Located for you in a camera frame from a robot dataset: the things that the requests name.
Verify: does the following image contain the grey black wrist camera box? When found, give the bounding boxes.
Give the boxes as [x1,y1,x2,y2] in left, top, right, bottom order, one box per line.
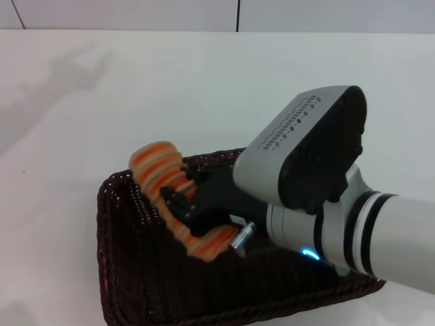
[232,85,370,215]

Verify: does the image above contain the dark brown wicker basket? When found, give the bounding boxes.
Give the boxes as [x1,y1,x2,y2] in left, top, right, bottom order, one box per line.
[97,147,388,326]

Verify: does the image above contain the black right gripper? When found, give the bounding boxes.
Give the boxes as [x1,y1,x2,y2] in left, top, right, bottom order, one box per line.
[158,162,270,238]

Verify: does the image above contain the silver metal cable connector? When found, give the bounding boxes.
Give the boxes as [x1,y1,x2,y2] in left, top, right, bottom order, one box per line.
[229,214,258,254]

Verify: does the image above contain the orange striped bread loaf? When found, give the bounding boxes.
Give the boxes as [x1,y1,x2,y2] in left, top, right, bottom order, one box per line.
[128,141,244,262]

